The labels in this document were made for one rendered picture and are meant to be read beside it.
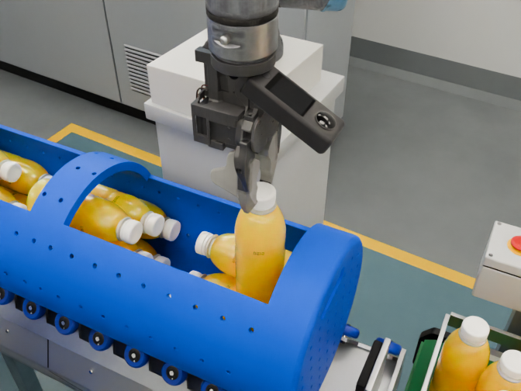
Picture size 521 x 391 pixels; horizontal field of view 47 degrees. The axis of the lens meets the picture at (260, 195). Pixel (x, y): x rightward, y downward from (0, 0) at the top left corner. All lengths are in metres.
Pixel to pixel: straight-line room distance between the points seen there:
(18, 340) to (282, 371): 0.61
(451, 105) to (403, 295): 1.48
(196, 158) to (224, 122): 0.62
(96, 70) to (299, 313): 2.70
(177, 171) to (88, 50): 2.02
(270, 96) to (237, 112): 0.05
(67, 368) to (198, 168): 0.48
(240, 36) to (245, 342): 0.40
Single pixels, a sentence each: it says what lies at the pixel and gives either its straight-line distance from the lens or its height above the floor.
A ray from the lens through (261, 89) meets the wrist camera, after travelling 0.64.
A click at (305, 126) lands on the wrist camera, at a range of 0.64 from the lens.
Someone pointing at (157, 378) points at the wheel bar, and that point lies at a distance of 1.06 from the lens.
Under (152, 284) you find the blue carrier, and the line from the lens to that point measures 0.85.
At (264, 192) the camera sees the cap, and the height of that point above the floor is 1.33.
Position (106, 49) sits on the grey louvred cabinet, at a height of 0.41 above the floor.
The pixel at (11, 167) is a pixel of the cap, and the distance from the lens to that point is 1.21.
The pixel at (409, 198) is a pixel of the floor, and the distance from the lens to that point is 2.85.
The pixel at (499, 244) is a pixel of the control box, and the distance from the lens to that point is 1.08.
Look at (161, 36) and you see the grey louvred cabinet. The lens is 2.90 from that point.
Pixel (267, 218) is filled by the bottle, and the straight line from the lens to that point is 0.77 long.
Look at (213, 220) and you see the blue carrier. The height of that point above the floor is 1.08.
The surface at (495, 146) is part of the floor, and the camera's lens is 3.32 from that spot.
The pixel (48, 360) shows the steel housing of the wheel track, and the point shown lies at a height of 0.86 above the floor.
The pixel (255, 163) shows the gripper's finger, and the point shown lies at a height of 1.39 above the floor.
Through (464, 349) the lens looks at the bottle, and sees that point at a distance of 0.96.
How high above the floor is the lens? 1.82
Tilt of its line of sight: 41 degrees down
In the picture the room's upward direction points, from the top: straight up
